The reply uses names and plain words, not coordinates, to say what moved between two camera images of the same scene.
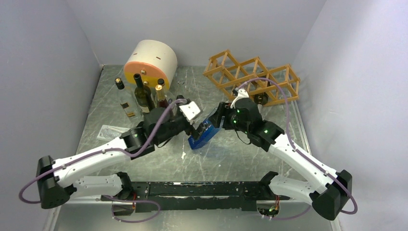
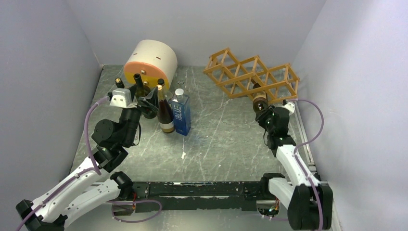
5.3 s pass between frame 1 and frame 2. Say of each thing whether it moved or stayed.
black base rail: stayed
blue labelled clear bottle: moved
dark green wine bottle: stayed
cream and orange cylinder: stayed
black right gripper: moved
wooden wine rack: stayed
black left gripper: moved
